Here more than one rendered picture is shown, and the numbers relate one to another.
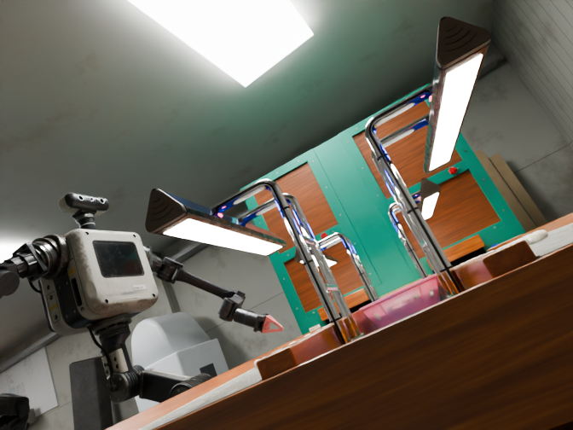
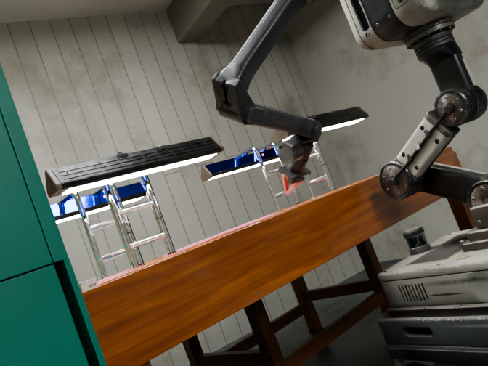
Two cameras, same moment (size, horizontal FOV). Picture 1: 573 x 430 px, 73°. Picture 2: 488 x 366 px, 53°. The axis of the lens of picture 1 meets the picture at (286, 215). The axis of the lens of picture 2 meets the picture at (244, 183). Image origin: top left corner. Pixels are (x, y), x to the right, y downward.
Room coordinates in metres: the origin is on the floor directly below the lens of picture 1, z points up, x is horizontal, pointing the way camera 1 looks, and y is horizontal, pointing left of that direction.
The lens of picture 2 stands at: (2.97, 1.07, 0.79)
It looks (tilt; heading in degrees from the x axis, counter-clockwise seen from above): 4 degrees up; 216
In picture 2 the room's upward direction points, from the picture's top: 21 degrees counter-clockwise
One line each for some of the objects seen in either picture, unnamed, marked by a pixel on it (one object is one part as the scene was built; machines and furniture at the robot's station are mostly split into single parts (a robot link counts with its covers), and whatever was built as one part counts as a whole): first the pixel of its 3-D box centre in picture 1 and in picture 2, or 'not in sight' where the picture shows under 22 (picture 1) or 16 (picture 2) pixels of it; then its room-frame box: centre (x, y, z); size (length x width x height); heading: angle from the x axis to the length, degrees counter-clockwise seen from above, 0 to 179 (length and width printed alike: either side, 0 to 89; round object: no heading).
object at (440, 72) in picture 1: (439, 116); (247, 161); (0.83, -0.41, 1.08); 0.62 x 0.08 x 0.07; 168
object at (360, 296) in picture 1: (343, 304); not in sight; (2.33, -0.08, 0.83); 0.30 x 0.06 x 0.07; 78
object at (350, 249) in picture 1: (348, 281); (152, 218); (1.87, -0.13, 0.90); 0.20 x 0.19 x 0.45; 168
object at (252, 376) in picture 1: (316, 340); not in sight; (1.48, 0.09, 0.73); 1.81 x 0.30 x 0.02; 168
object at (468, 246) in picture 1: (454, 252); not in sight; (2.20, -0.75, 0.83); 0.30 x 0.06 x 0.07; 78
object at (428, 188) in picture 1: (424, 201); (79, 206); (1.78, -0.60, 1.08); 0.62 x 0.08 x 0.07; 168
